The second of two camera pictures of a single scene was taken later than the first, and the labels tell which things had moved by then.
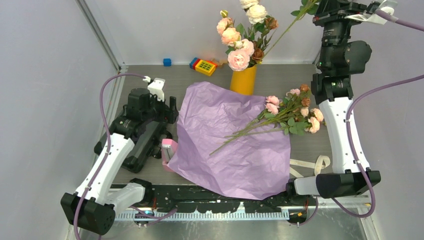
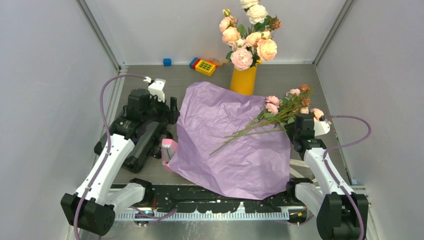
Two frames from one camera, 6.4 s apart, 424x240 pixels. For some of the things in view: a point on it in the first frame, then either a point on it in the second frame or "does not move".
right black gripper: (334, 11) -> (290, 127)
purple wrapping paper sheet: (217, 140) does not move
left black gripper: (166, 115) does not move
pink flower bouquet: (291, 115) does not move
